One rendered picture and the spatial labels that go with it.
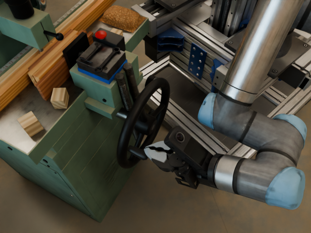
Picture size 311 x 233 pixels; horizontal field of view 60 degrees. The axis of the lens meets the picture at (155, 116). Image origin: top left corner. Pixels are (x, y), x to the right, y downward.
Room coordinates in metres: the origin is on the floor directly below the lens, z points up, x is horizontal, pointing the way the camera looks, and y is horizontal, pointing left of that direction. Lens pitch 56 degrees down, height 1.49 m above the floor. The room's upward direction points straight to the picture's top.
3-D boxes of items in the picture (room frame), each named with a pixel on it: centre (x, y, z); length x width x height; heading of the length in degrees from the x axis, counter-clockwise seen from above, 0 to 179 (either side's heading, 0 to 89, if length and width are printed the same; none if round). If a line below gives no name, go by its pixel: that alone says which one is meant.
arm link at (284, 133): (0.27, -0.25, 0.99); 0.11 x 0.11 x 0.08; 59
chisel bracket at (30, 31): (0.60, 0.34, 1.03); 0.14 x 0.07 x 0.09; 62
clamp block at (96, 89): (0.53, 0.14, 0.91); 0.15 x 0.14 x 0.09; 152
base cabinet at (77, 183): (0.64, 0.44, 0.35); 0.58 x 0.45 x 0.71; 62
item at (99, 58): (0.53, 0.14, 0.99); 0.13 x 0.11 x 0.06; 152
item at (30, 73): (0.58, 0.29, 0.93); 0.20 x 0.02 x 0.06; 152
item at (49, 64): (0.55, 0.27, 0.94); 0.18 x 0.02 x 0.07; 152
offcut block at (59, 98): (0.44, 0.25, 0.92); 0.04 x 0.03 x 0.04; 2
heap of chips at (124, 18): (0.80, 0.12, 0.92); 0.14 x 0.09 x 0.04; 62
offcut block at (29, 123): (0.36, 0.31, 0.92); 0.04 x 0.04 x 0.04; 41
